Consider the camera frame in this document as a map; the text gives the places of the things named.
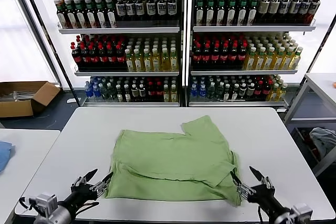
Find black storage bin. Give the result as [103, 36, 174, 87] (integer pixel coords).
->
[291, 126, 324, 168]

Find dark bottle beige label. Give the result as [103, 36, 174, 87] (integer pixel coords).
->
[257, 0, 270, 24]
[268, 0, 280, 24]

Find black slanted pole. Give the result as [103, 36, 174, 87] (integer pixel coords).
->
[9, 0, 80, 104]
[285, 15, 336, 111]

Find grey metal frame table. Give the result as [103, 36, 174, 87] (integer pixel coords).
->
[283, 73, 336, 177]

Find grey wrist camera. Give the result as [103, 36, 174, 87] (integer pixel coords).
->
[290, 202, 313, 222]
[19, 194, 58, 217]

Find blue folded cloth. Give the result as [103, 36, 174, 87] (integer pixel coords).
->
[0, 140, 16, 173]

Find open cardboard box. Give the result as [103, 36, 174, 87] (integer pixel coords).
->
[0, 81, 61, 118]

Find small red cap cola bottle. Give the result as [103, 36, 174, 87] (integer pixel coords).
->
[254, 81, 263, 98]
[154, 81, 163, 102]
[262, 80, 271, 98]
[146, 81, 155, 102]

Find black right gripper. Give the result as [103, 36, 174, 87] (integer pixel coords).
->
[229, 166, 291, 220]

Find small green water bottle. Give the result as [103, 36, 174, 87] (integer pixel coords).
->
[214, 82, 223, 100]
[108, 83, 117, 101]
[100, 83, 109, 100]
[206, 82, 215, 100]

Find green cap tea bottle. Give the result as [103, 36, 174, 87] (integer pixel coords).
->
[205, 0, 215, 27]
[194, 0, 204, 27]
[236, 0, 248, 27]
[226, 0, 237, 27]
[54, 0, 68, 29]
[247, 0, 258, 27]
[72, 0, 86, 29]
[104, 0, 117, 28]
[63, 0, 77, 29]
[215, 0, 226, 27]
[83, 0, 96, 28]
[93, 0, 106, 28]

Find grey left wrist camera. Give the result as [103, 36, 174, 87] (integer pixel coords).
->
[19, 194, 58, 217]

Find dark bottle blue white label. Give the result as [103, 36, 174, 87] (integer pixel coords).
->
[115, 0, 126, 22]
[288, 0, 301, 24]
[124, 0, 135, 22]
[278, 0, 290, 24]
[155, 0, 167, 22]
[166, 0, 177, 22]
[145, 0, 156, 22]
[307, 0, 321, 25]
[134, 0, 145, 22]
[298, 0, 311, 24]

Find grey metal shelf rack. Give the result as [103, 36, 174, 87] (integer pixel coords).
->
[184, 0, 317, 108]
[38, 0, 184, 108]

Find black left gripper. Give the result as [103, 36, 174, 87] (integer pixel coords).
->
[62, 168, 113, 215]

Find grey cloth bundle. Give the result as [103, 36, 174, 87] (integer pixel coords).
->
[309, 127, 336, 159]

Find clear plastic packaging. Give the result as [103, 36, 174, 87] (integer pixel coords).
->
[0, 89, 36, 103]

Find small yellow juice bottle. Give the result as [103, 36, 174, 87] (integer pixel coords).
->
[266, 83, 278, 101]
[162, 84, 170, 103]
[276, 83, 288, 101]
[169, 84, 177, 103]

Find red bag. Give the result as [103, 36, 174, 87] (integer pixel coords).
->
[301, 129, 322, 162]

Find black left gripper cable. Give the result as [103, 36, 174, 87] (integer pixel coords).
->
[78, 200, 100, 210]

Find green t-shirt with print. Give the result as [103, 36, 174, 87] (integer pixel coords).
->
[104, 115, 242, 207]

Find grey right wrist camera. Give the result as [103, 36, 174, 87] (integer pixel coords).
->
[290, 202, 313, 222]

